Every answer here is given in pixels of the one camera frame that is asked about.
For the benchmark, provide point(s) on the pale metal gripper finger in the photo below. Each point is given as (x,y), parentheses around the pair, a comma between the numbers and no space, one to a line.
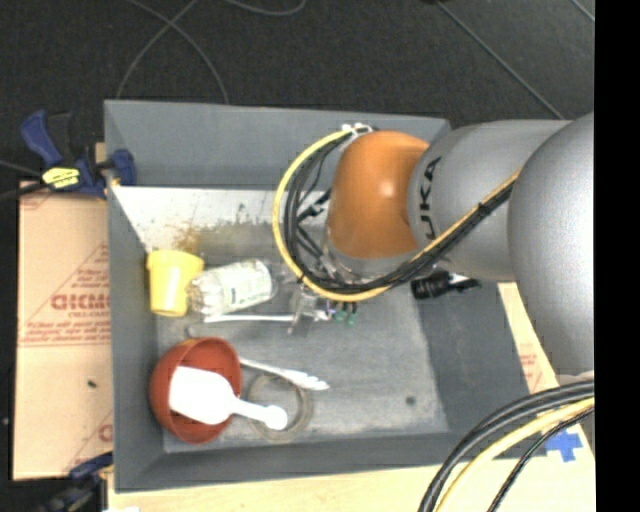
(294,325)

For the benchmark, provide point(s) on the yellow plastic cup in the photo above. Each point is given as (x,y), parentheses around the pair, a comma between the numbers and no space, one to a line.
(170,285)

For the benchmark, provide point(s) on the grey metal bin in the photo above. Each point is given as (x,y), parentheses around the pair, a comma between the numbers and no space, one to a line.
(370,360)

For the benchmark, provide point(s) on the white plastic scoop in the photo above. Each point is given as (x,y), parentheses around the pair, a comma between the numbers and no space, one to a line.
(200,395)

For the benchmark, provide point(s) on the red-brown bowl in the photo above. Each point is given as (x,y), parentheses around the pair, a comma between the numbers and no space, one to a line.
(200,350)

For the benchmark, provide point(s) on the brown cardboard board red print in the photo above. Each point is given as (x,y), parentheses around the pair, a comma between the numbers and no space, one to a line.
(60,280)

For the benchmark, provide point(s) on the white plastic fork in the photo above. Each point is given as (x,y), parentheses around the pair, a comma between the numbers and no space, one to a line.
(295,376)

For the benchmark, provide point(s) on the white plastic knife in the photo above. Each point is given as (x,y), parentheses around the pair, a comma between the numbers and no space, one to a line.
(240,318)

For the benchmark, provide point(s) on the black cylinder on white bracket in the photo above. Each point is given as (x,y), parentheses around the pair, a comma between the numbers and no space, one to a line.
(434,287)

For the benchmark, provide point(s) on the clear plastic bottle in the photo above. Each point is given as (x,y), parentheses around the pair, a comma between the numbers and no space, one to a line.
(235,287)

